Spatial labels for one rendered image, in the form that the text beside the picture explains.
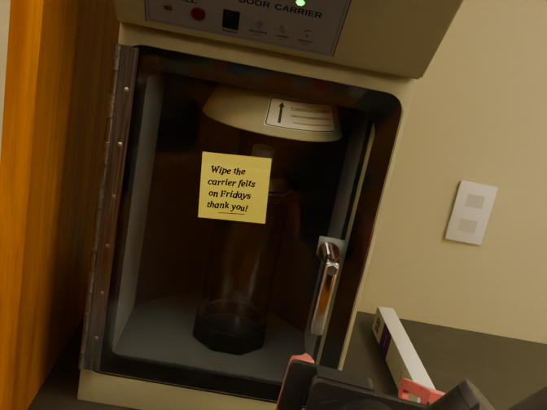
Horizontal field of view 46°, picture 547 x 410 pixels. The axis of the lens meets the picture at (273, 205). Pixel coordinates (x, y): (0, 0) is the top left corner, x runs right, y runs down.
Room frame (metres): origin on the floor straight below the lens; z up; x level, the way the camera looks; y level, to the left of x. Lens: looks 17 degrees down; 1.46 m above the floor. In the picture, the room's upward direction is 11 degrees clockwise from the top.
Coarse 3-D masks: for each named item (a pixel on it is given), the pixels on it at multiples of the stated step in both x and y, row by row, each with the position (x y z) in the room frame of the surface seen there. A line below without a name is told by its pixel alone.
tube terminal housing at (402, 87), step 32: (128, 32) 0.69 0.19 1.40; (160, 32) 0.69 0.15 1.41; (256, 64) 0.70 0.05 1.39; (288, 64) 0.70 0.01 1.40; (320, 64) 0.70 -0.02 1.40; (384, 192) 0.71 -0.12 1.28; (352, 320) 0.71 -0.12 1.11; (96, 384) 0.69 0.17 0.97; (128, 384) 0.70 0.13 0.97; (160, 384) 0.70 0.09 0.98
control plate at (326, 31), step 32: (160, 0) 0.64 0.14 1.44; (192, 0) 0.64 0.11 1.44; (224, 0) 0.63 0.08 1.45; (256, 0) 0.63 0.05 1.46; (288, 0) 0.62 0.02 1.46; (320, 0) 0.62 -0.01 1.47; (224, 32) 0.66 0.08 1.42; (256, 32) 0.66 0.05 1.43; (288, 32) 0.65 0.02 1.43; (320, 32) 0.65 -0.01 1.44
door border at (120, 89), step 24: (120, 72) 0.68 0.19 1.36; (120, 96) 0.68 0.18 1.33; (120, 120) 0.68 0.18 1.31; (120, 144) 0.68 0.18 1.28; (120, 168) 0.68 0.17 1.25; (120, 192) 0.68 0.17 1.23; (96, 216) 0.68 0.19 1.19; (96, 264) 0.68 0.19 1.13; (96, 288) 0.68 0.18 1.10; (96, 312) 0.68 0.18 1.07; (96, 336) 0.68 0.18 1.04; (96, 360) 0.68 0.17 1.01
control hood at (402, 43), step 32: (128, 0) 0.65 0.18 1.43; (352, 0) 0.62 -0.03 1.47; (384, 0) 0.61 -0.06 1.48; (416, 0) 0.61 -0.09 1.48; (448, 0) 0.61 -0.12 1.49; (192, 32) 0.67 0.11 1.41; (352, 32) 0.65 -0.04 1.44; (384, 32) 0.64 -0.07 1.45; (416, 32) 0.64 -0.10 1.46; (352, 64) 0.68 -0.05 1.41; (384, 64) 0.67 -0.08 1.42; (416, 64) 0.67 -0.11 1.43
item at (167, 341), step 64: (192, 64) 0.69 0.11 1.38; (192, 128) 0.69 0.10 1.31; (256, 128) 0.69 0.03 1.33; (320, 128) 0.69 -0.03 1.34; (384, 128) 0.70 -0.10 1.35; (128, 192) 0.68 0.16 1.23; (192, 192) 0.69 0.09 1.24; (320, 192) 0.69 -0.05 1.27; (128, 256) 0.68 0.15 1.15; (192, 256) 0.69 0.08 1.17; (256, 256) 0.69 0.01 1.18; (128, 320) 0.68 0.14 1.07; (192, 320) 0.69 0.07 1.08; (256, 320) 0.69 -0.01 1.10; (192, 384) 0.69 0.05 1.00; (256, 384) 0.69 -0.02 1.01
